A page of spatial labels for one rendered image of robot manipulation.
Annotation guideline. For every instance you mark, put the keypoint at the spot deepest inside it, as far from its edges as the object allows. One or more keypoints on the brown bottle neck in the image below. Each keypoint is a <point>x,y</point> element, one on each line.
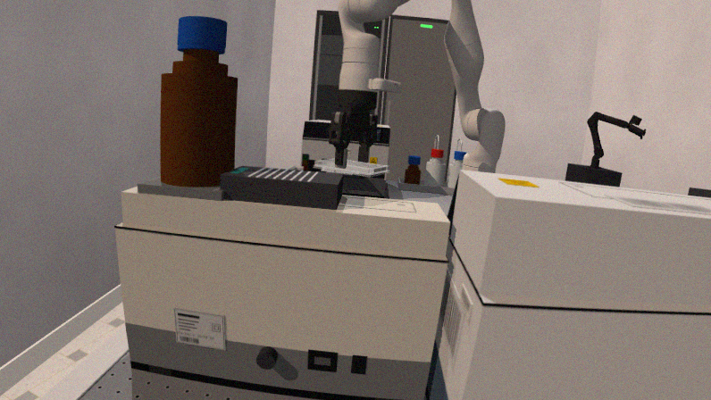
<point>200,55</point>

